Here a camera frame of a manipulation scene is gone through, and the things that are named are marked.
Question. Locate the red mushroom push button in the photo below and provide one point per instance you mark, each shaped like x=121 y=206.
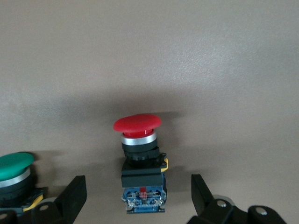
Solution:
x=140 y=177

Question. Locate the green mushroom push button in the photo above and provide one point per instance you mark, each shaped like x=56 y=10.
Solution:
x=12 y=165

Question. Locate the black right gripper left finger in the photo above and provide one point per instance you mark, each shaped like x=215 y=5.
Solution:
x=67 y=203

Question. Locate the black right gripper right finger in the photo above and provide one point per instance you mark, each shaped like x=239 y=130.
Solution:
x=205 y=203

